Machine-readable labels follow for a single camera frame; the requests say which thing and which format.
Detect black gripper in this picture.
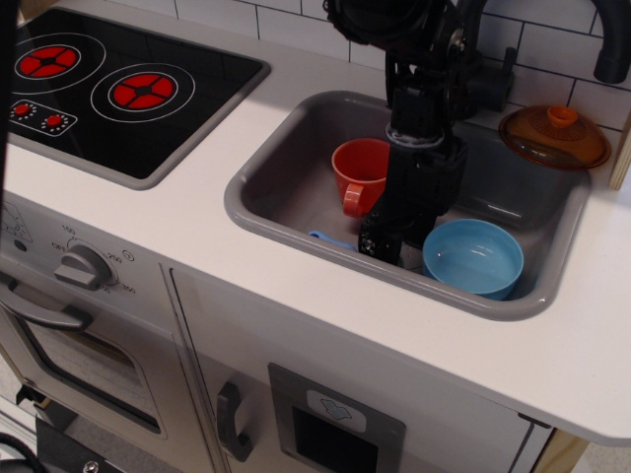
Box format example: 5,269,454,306
358,125,468,264

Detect blue handled grey spoon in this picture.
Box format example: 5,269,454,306
309,231,357,252

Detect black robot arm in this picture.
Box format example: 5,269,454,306
323,1,468,264

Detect light blue plastic bowl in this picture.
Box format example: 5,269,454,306
422,219,525,301

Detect grey plastic sink basin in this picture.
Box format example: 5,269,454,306
225,91,591,321

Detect orange plastic cup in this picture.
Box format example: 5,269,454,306
331,138,390,218

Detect dark grey toy faucet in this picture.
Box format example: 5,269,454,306
456,0,630,119

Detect orange transparent pot lid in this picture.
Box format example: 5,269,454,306
499,105,611,169

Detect grey dispenser panel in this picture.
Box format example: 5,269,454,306
268,364,406,473

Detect white oven door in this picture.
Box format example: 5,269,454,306
1,279,212,472

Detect grey oven dial knob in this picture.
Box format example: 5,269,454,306
53,244,112,291

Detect black toy stove top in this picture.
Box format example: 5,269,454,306
8,8,270,190

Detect grey cabinet door handle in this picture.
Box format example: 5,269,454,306
216,382,253,462

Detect grey oven door handle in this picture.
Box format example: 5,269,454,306
1,274,93,332

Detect black cable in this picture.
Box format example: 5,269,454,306
0,432,55,473

